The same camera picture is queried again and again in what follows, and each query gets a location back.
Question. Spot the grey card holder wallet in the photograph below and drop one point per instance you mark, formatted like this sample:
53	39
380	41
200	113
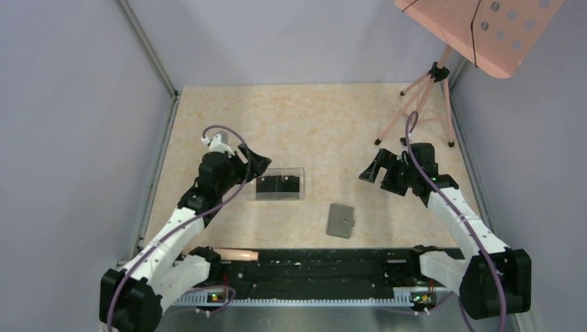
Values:
340	221

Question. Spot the pink music stand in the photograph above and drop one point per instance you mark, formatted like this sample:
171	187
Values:
495	36

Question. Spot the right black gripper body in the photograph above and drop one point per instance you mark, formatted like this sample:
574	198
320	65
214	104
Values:
399	175

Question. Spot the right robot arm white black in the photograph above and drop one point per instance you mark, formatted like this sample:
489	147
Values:
491	278

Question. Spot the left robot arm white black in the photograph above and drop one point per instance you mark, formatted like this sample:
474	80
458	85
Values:
135	297

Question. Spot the beige cylindrical handle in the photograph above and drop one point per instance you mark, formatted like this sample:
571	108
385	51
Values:
230	254

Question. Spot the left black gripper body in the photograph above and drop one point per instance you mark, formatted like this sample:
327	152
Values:
237	172

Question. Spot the clear plastic card box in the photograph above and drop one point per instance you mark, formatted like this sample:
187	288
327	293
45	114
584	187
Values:
278	184

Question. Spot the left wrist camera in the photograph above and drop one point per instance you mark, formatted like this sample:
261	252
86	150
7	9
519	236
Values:
218	139

